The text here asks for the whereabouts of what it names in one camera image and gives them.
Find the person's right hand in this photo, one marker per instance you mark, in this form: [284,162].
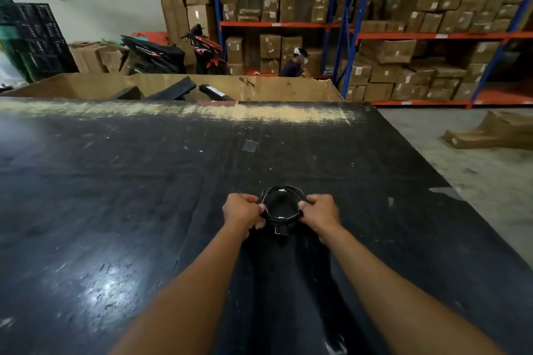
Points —
[320,213]

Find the person's left hand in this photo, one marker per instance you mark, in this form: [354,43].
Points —
[239,211]

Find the person's left thumb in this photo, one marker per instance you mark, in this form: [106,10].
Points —
[260,222]

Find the person's right fingers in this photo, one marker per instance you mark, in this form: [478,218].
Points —
[307,209]

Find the person's right forearm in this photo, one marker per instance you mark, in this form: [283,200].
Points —
[395,296]

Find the person's left forearm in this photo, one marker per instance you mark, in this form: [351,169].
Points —
[187,296]

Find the clear tape piece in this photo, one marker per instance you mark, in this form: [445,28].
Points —
[250,145]

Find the black part with white label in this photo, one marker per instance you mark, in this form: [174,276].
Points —
[214,93]

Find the long black plastic part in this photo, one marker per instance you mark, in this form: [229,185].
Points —
[125,93]
[173,90]

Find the large open cardboard bin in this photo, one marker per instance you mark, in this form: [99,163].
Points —
[175,88]

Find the red and black motor scooter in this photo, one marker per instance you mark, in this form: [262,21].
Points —
[175,53]

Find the blue and orange storage rack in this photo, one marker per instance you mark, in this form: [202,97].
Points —
[358,26]

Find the stack of boxes on rack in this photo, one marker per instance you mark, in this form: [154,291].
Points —
[395,34]

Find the flattened cardboard on floor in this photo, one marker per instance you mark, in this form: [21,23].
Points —
[493,132]

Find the tall leaning cardboard boxes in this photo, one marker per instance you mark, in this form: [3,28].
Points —
[183,1]

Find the stack of black plastic crates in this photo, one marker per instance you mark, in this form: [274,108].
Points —
[35,40]

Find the open cardboard boxes by wall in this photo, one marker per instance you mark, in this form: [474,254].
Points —
[98,57]

